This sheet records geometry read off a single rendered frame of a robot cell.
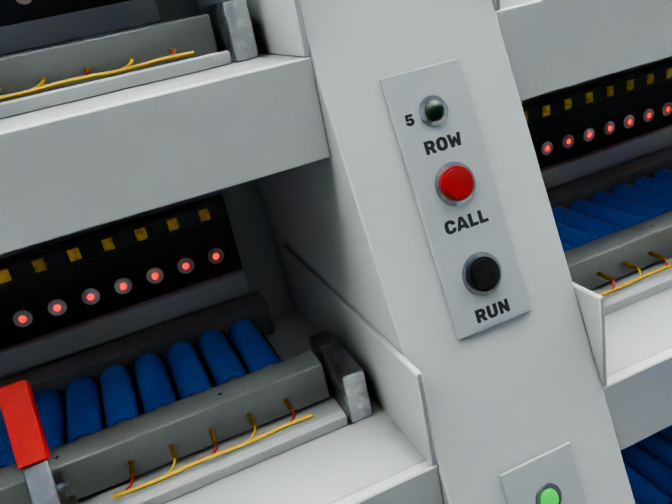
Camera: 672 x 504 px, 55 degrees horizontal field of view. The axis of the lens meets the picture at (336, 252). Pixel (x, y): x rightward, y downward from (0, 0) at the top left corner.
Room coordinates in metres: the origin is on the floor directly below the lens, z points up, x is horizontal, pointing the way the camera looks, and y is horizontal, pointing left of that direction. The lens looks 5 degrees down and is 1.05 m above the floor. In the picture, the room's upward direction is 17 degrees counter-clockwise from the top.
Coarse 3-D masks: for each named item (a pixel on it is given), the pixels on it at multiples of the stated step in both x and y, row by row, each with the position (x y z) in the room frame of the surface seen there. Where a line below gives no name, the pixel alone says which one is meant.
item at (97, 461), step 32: (224, 384) 0.34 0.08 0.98; (256, 384) 0.33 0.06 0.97; (288, 384) 0.33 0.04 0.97; (320, 384) 0.34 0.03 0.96; (160, 416) 0.32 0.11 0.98; (192, 416) 0.32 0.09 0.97; (224, 416) 0.32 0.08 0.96; (256, 416) 0.33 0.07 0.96; (64, 448) 0.31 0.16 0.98; (96, 448) 0.31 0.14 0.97; (128, 448) 0.31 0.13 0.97; (160, 448) 0.31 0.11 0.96; (192, 448) 0.32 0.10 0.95; (0, 480) 0.30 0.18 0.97; (96, 480) 0.31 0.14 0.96; (160, 480) 0.30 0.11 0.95
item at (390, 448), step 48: (192, 288) 0.43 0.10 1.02; (240, 288) 0.44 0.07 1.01; (48, 336) 0.40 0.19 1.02; (96, 336) 0.41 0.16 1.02; (288, 336) 0.42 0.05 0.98; (336, 336) 0.37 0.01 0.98; (336, 384) 0.33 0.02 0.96; (384, 384) 0.31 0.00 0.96; (336, 432) 0.32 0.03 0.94; (384, 432) 0.31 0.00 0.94; (144, 480) 0.31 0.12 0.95; (240, 480) 0.30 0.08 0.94; (288, 480) 0.29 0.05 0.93; (336, 480) 0.29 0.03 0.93; (384, 480) 0.28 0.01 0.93; (432, 480) 0.28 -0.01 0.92
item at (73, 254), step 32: (128, 224) 0.41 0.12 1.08; (160, 224) 0.41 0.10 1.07; (192, 224) 0.42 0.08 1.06; (224, 224) 0.43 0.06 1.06; (32, 256) 0.39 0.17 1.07; (64, 256) 0.40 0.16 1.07; (96, 256) 0.40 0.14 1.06; (128, 256) 0.41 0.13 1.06; (160, 256) 0.42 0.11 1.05; (192, 256) 0.43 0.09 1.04; (224, 256) 0.43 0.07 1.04; (0, 288) 0.39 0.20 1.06; (32, 288) 0.40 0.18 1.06; (64, 288) 0.40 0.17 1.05; (96, 288) 0.41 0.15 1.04; (160, 288) 0.42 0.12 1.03; (0, 320) 0.39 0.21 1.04; (32, 320) 0.40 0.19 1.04; (64, 320) 0.41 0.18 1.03
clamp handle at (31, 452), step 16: (16, 384) 0.27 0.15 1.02; (0, 400) 0.27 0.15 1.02; (16, 400) 0.27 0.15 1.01; (32, 400) 0.27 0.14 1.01; (16, 416) 0.27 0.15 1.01; (32, 416) 0.27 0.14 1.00; (16, 432) 0.26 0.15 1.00; (32, 432) 0.27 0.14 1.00; (16, 448) 0.26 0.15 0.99; (32, 448) 0.26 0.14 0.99; (48, 448) 0.27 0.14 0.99; (16, 464) 0.26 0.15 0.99; (32, 464) 0.26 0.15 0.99; (48, 464) 0.26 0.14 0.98; (32, 480) 0.26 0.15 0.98; (48, 480) 0.26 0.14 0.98; (32, 496) 0.26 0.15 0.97; (48, 496) 0.26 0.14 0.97
